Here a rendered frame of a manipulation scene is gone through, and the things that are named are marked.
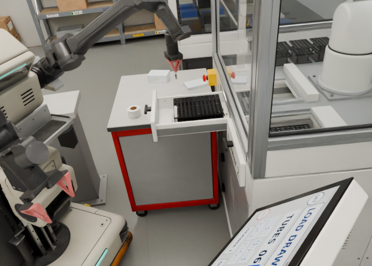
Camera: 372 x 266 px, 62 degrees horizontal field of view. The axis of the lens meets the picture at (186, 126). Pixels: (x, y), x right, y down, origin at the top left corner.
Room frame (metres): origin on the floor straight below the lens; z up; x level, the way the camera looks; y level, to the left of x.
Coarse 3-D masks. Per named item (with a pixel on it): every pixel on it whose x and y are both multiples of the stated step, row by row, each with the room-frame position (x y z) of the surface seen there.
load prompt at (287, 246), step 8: (304, 208) 0.40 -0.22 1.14; (312, 208) 0.39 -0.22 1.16; (320, 208) 0.37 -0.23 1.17; (304, 216) 0.37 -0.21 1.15; (312, 216) 0.36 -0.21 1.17; (296, 224) 0.36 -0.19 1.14; (304, 224) 0.35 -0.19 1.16; (288, 232) 0.35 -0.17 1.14; (296, 232) 0.34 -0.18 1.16; (304, 232) 0.32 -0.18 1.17; (288, 240) 0.33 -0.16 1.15; (296, 240) 0.31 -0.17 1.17; (280, 248) 0.32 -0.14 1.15; (288, 248) 0.30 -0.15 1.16; (272, 256) 0.31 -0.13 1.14; (280, 256) 0.29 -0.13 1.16; (288, 256) 0.28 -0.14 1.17; (272, 264) 0.28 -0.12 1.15; (280, 264) 0.27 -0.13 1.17
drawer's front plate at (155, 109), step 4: (156, 92) 1.36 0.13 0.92; (152, 96) 1.31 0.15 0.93; (156, 96) 1.33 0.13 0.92; (152, 100) 1.27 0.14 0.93; (156, 100) 1.30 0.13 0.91; (152, 104) 1.24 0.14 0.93; (156, 104) 1.27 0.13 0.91; (152, 108) 1.20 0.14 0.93; (156, 108) 1.25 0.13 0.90; (152, 112) 1.16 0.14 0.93; (156, 112) 1.22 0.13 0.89; (152, 116) 1.13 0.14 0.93; (156, 116) 1.19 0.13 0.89; (152, 120) 1.10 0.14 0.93; (156, 120) 1.17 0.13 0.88; (152, 124) 1.09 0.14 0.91; (152, 128) 1.09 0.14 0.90; (152, 132) 1.09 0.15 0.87; (156, 132) 1.10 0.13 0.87; (156, 136) 1.09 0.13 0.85; (156, 140) 1.09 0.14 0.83
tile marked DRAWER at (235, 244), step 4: (244, 228) 0.48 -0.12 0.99; (248, 228) 0.47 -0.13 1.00; (252, 228) 0.45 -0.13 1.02; (244, 232) 0.46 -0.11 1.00; (248, 232) 0.45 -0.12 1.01; (240, 236) 0.45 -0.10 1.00; (244, 236) 0.44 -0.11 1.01; (236, 240) 0.44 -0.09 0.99; (240, 240) 0.43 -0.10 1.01; (232, 244) 0.43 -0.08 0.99; (236, 244) 0.42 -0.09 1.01; (228, 248) 0.43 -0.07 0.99; (232, 248) 0.42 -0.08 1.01; (236, 248) 0.41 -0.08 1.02; (224, 252) 0.42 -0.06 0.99; (228, 252) 0.41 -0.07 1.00; (232, 252) 0.40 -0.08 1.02
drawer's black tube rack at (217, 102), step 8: (192, 96) 1.32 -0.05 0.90; (200, 96) 1.32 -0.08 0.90; (208, 96) 1.31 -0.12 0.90; (216, 96) 1.31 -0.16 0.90; (184, 104) 1.26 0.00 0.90; (192, 104) 1.25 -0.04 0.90; (200, 104) 1.25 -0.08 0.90; (208, 104) 1.24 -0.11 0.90; (216, 104) 1.23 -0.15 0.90; (184, 112) 1.19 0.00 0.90; (192, 112) 1.18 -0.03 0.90; (200, 112) 1.18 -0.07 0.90; (208, 112) 1.16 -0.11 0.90; (216, 112) 1.16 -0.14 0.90; (184, 120) 1.16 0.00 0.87; (192, 120) 1.16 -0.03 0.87
